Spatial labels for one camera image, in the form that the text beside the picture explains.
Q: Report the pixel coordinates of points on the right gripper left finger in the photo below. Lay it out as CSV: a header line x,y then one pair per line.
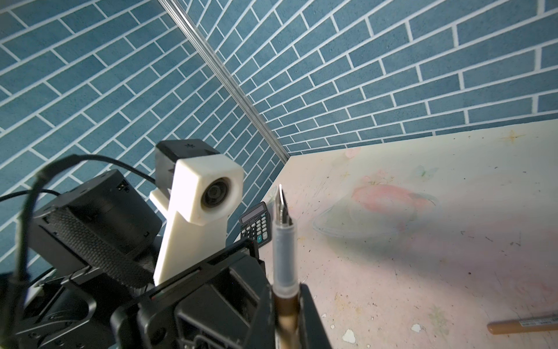
x,y
262,331

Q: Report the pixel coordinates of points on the tan pen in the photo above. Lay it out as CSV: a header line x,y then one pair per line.
x,y
541,324
285,273

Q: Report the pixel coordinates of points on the black desk calculator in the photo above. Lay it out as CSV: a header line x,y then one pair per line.
x,y
255,224

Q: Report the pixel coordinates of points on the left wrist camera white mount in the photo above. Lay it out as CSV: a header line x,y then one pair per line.
x,y
197,190

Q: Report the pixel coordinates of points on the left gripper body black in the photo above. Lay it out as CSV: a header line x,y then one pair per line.
x,y
210,305

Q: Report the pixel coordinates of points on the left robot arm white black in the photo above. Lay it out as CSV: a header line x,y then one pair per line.
x,y
98,268

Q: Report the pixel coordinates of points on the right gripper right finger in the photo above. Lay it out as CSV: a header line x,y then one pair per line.
x,y
312,334

